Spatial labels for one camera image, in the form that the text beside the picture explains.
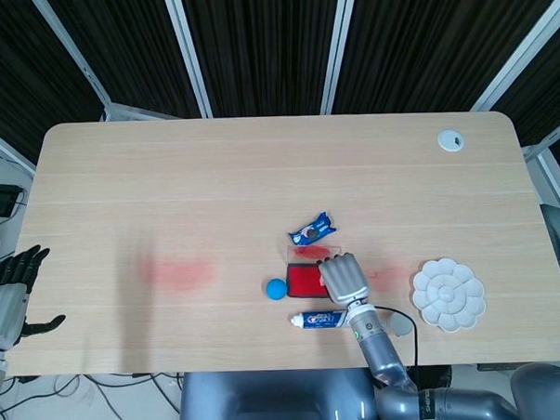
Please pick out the dark ribbed partition panel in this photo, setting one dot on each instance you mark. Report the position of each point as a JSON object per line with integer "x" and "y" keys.
{"x": 440, "y": 40}
{"x": 263, "y": 48}
{"x": 536, "y": 106}
{"x": 129, "y": 54}
{"x": 13, "y": 68}

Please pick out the white flower-shaped palette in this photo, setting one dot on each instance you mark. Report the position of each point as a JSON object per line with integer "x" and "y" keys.
{"x": 451, "y": 293}

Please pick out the blue ball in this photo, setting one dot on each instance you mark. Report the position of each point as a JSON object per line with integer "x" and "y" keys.
{"x": 275, "y": 289}

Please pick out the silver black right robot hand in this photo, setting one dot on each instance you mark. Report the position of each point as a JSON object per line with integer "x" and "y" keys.
{"x": 343, "y": 279}

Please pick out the blue snack packet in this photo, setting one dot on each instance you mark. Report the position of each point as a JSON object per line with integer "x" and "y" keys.
{"x": 311, "y": 229}

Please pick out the red rectangular box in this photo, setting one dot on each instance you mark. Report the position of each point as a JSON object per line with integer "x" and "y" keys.
{"x": 301, "y": 281}

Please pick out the white partition post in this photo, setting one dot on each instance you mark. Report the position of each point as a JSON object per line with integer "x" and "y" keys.
{"x": 187, "y": 51}
{"x": 340, "y": 44}
{"x": 519, "y": 55}
{"x": 68, "y": 52}

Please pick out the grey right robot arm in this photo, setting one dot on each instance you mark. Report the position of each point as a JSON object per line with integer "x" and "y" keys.
{"x": 379, "y": 350}

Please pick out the grey robot torso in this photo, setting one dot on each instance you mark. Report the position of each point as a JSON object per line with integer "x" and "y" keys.
{"x": 270, "y": 406}

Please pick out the Crest toothpaste tube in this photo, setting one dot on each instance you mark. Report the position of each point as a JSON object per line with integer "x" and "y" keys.
{"x": 317, "y": 319}

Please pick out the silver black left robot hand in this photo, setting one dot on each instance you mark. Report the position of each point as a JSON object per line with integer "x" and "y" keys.
{"x": 5, "y": 310}

